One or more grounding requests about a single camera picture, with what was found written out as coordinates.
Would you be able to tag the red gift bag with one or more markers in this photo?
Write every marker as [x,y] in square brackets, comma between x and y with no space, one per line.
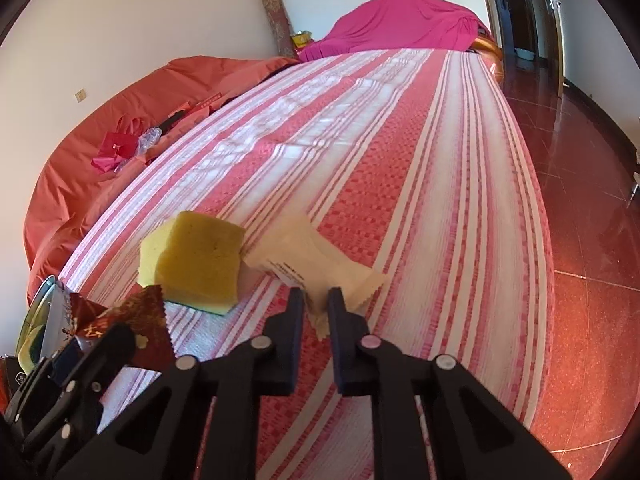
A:
[119,142]

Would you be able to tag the yellow sponge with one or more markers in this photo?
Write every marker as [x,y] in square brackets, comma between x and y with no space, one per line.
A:
[196,260]

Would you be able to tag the red flat box on sofa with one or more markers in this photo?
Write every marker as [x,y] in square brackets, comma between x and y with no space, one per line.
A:
[187,108]

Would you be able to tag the round metal tin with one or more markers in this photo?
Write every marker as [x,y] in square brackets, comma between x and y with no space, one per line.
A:
[46,326]

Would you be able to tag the wooden door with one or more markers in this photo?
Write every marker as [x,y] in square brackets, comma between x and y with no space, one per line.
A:
[529,33]

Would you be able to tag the magenta covered armchair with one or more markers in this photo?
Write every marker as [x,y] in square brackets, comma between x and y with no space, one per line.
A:
[400,24]

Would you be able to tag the orange covered sofa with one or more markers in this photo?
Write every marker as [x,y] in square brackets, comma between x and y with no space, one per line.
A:
[70,195]

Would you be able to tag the dark red snack packet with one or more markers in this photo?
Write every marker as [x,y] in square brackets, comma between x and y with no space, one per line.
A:
[143,312]

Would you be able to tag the yellow tin can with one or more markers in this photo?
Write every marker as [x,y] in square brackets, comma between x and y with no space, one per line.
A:
[301,40]

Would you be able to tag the wall socket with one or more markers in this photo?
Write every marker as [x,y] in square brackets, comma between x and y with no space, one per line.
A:
[80,95]

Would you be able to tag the beige snack packet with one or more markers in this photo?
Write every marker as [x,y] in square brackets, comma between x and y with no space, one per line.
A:
[294,251]

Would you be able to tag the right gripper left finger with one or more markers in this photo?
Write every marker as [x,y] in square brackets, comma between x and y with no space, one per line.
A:
[280,363]

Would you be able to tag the clear plastic bag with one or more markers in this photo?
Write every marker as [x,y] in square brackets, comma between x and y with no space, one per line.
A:
[146,141]

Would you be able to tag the rolled patterned carpet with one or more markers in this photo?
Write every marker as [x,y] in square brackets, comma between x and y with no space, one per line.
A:
[281,27]

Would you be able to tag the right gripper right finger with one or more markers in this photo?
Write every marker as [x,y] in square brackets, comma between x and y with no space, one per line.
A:
[351,365]

